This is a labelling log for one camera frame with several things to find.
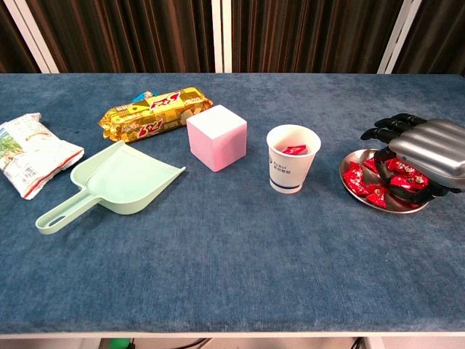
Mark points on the small blue snack packet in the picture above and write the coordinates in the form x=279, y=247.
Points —
x=141, y=96

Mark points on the white snack bag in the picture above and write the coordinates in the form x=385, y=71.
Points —
x=32, y=156

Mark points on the silver metal plate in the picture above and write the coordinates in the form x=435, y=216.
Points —
x=352, y=161

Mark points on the mint green plastic dustpan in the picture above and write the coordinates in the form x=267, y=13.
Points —
x=123, y=185

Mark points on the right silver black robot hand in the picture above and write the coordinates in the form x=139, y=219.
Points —
x=432, y=149

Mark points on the pink cube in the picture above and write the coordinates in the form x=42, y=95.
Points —
x=218, y=145

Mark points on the white table frame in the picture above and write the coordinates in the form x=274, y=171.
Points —
x=232, y=334

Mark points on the gold biscuit package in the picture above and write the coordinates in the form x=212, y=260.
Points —
x=156, y=116

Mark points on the bright green object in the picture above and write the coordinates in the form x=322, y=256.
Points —
x=120, y=344

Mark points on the white paper cup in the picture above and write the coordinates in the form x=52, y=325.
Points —
x=290, y=174

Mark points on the blue table cloth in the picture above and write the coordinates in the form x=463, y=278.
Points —
x=232, y=254

